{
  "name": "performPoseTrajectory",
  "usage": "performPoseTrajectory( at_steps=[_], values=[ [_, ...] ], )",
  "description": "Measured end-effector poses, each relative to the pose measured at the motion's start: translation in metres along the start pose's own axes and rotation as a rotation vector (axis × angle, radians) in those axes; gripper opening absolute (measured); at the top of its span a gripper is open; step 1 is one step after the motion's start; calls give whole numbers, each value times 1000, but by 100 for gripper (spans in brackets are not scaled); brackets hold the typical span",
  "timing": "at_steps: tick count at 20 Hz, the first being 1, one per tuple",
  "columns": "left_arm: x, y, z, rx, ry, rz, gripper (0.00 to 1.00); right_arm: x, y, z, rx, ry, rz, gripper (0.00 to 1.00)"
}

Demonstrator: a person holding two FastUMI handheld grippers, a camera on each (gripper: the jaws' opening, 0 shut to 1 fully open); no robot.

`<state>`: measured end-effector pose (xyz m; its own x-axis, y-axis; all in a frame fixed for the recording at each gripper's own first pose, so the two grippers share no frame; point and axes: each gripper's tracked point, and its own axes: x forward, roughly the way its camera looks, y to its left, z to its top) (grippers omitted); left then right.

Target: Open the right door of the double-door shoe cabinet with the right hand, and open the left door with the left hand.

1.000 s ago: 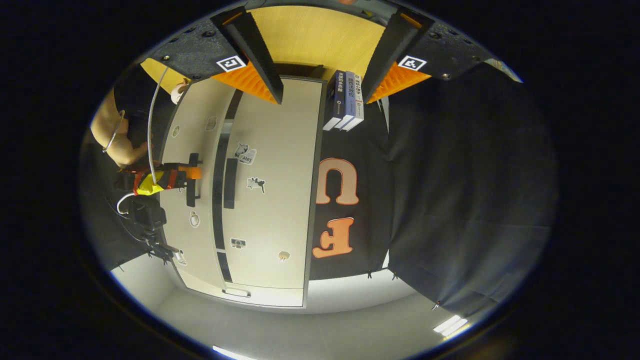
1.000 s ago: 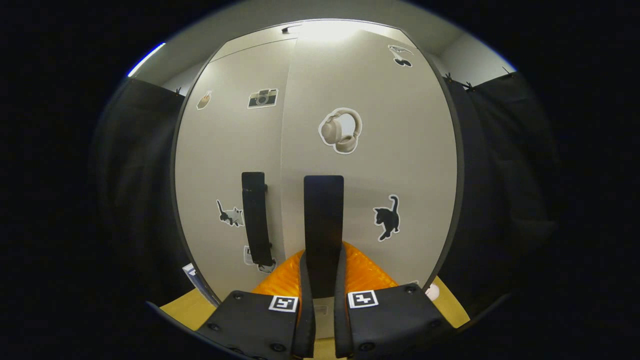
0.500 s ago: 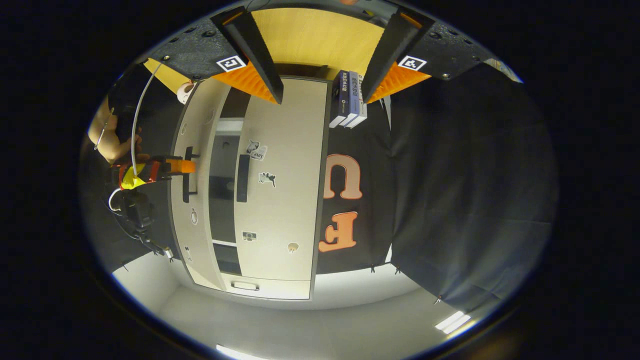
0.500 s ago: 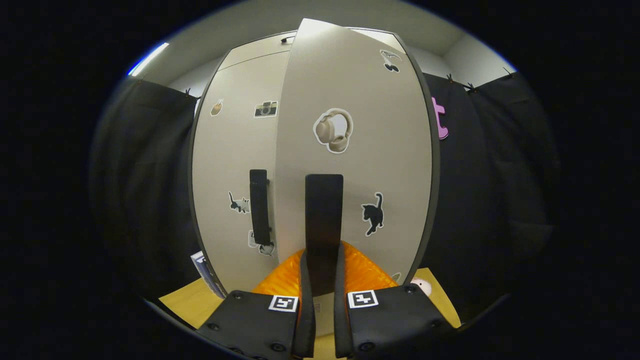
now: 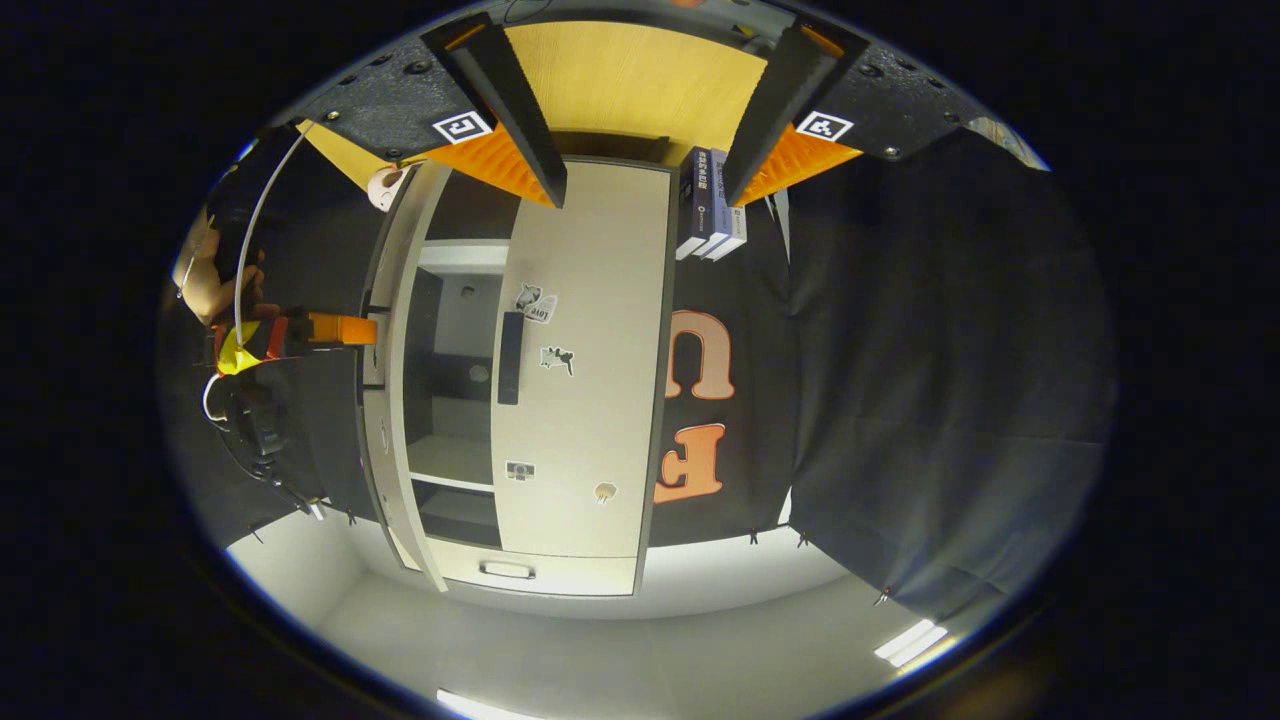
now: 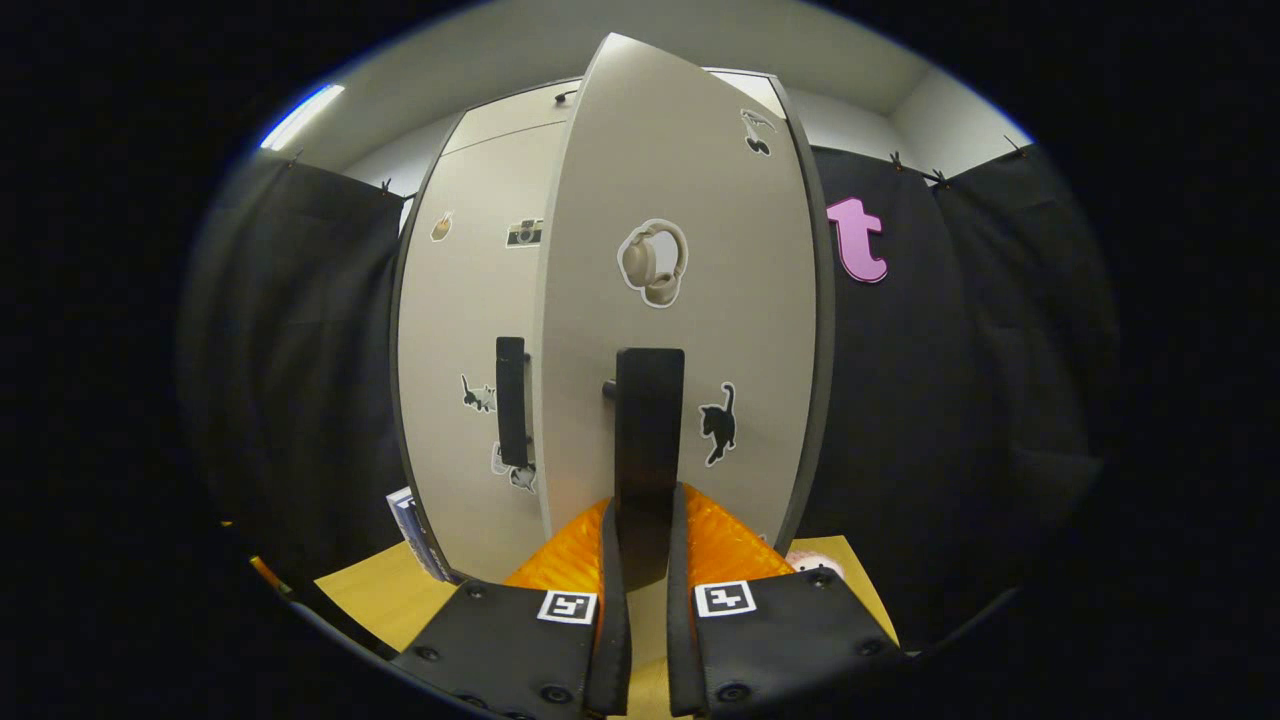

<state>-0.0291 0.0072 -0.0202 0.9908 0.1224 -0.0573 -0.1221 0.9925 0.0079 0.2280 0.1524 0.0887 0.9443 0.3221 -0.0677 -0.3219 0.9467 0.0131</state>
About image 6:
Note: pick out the white spine book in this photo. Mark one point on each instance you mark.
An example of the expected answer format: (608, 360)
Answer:
(402, 510)

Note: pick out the pink white plush toy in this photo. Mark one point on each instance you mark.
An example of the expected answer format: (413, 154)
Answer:
(815, 562)

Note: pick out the black backdrop cloth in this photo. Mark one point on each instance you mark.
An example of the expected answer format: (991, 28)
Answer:
(950, 400)

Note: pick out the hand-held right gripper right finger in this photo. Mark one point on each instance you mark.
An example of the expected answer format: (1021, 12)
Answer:
(790, 640)

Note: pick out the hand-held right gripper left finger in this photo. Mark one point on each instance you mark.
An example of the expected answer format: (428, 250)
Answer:
(500, 640)

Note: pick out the beige double-door shoe cabinet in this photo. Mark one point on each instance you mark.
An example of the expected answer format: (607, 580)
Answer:
(500, 115)

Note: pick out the beige cabinet door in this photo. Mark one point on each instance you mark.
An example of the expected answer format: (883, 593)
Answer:
(680, 160)
(450, 330)

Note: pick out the narrow ceiling light panel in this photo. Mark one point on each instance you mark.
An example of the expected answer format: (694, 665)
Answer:
(300, 117)

